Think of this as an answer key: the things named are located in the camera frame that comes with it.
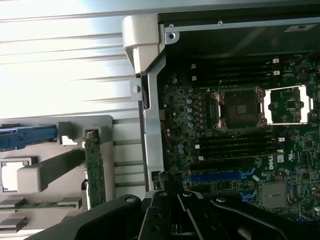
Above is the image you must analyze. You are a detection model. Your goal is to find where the silver chipset heatsink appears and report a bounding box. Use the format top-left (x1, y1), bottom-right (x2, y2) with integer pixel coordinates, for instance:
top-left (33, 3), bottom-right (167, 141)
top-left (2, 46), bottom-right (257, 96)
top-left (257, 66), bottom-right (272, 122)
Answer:
top-left (260, 180), bottom-right (289, 210)

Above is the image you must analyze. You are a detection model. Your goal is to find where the blue expansion slot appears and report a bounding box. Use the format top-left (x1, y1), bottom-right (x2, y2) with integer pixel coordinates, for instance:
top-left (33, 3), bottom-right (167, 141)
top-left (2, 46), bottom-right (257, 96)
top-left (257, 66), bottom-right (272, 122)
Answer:
top-left (189, 168), bottom-right (257, 183)

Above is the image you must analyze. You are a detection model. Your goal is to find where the green motherboard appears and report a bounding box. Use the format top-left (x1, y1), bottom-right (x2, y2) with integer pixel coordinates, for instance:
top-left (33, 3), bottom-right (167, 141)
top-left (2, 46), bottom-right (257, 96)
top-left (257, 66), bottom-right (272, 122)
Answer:
top-left (159, 54), bottom-right (320, 226)

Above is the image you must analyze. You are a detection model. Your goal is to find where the grey parts rack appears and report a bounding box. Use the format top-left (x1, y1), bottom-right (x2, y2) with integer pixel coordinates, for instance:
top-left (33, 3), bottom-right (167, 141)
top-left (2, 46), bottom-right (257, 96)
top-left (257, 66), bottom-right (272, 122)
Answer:
top-left (0, 114), bottom-right (114, 240)

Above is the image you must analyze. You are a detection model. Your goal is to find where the open PC case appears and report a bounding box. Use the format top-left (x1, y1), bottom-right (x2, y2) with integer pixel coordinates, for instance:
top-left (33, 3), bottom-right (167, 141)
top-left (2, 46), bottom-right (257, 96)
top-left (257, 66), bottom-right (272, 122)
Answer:
top-left (121, 11), bottom-right (320, 226)

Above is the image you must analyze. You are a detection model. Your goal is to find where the silver CPU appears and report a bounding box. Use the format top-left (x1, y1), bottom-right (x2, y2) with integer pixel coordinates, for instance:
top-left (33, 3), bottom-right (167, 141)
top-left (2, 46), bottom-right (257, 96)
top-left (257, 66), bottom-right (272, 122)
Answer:
top-left (0, 161), bottom-right (29, 193)

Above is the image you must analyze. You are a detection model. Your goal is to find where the CPU socket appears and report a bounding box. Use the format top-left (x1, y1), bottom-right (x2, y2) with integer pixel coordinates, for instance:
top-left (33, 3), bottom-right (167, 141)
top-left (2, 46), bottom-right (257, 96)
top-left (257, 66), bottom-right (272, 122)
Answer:
top-left (211, 85), bottom-right (267, 131)

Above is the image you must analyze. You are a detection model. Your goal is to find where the hard disk in blue caddy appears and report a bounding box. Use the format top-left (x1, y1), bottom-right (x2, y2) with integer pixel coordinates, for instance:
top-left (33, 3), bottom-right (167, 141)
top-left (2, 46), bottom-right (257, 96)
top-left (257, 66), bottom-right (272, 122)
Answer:
top-left (0, 124), bottom-right (59, 151)

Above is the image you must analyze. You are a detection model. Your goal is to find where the metal socket cover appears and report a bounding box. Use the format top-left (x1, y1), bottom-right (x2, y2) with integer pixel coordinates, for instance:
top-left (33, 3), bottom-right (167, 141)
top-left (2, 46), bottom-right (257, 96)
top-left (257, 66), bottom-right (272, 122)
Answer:
top-left (264, 85), bottom-right (315, 125)

